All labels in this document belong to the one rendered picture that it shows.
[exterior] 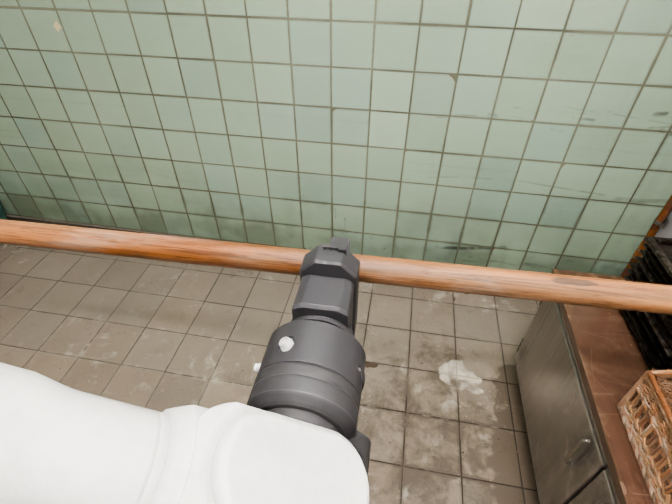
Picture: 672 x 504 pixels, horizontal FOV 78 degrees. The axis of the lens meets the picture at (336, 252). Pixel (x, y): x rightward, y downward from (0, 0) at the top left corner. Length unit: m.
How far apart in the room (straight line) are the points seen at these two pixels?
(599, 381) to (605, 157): 0.94
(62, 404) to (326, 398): 0.16
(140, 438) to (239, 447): 0.05
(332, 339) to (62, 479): 0.19
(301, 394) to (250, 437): 0.07
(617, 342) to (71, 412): 1.30
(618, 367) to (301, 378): 1.10
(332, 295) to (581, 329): 1.07
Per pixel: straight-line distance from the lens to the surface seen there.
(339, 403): 0.32
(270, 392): 0.32
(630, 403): 1.20
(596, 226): 2.09
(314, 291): 0.37
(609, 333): 1.40
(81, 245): 0.56
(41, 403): 0.25
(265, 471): 0.25
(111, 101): 2.14
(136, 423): 0.26
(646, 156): 1.96
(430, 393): 1.78
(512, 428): 1.80
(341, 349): 0.34
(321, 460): 0.28
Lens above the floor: 1.51
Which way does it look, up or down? 41 degrees down
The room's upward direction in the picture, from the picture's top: straight up
